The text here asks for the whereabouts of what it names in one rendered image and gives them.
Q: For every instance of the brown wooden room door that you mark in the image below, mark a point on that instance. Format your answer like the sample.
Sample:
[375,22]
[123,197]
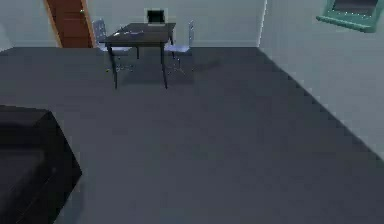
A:
[71,23]

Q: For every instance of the dark dining table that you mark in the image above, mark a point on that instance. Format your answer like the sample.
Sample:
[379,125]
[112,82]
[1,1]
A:
[143,35]

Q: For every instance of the teal framed window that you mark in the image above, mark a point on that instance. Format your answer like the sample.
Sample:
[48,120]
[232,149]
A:
[353,13]

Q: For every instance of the pale blue metal chair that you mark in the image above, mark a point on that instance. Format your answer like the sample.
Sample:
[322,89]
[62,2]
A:
[99,31]
[181,49]

